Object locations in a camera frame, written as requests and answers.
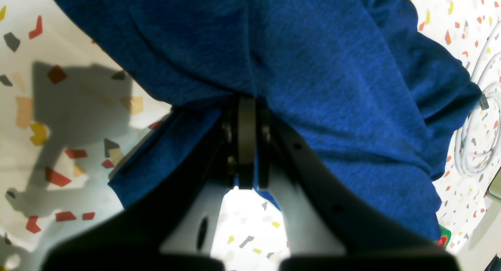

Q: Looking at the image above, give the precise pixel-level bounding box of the coiled white cable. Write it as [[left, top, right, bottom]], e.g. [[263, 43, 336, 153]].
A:
[[454, 20, 501, 177]]

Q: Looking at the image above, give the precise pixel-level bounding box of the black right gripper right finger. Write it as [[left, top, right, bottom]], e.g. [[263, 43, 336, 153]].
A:
[[256, 107, 460, 271]]

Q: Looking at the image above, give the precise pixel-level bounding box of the dark blue t-shirt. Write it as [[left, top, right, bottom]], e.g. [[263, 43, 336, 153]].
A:
[[54, 0, 481, 241]]

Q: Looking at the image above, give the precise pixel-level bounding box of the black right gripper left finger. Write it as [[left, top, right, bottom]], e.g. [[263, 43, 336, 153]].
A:
[[42, 97, 256, 271]]

